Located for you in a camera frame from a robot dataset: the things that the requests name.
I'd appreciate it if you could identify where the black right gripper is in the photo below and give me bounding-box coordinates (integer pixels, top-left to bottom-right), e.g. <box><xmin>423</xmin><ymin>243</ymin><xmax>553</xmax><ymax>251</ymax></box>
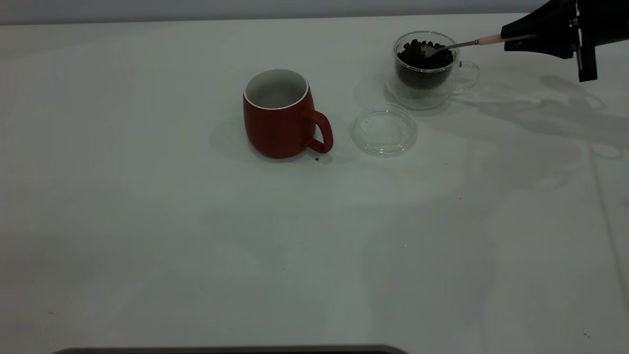
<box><xmin>501</xmin><ymin>0</ymin><xmax>629</xmax><ymax>82</ymax></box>

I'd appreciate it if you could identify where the metal spoon with pink handle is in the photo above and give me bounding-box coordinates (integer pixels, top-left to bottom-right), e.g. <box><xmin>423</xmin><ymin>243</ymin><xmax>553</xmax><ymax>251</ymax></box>
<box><xmin>420</xmin><ymin>33</ymin><xmax>509</xmax><ymax>59</ymax></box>

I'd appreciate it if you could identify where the red ceramic mug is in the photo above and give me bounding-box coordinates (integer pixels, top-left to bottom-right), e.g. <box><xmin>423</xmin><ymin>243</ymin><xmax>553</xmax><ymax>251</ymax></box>
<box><xmin>243</xmin><ymin>69</ymin><xmax>334</xmax><ymax>159</ymax></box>

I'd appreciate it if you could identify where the dark coffee beans pile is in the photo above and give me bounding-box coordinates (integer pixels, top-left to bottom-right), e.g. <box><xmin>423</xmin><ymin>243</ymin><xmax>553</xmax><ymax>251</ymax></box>
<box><xmin>396</xmin><ymin>39</ymin><xmax>454</xmax><ymax>90</ymax></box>

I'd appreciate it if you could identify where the clear round glass dish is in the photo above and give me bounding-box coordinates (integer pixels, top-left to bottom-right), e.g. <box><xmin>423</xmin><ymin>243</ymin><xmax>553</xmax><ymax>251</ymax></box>
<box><xmin>351</xmin><ymin>102</ymin><xmax>418</xmax><ymax>157</ymax></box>

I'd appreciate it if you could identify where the clear double-wall glass cup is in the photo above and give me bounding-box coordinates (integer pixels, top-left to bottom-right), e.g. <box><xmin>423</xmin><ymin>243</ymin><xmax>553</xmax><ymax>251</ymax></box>
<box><xmin>385</xmin><ymin>31</ymin><xmax>480</xmax><ymax>110</ymax></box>

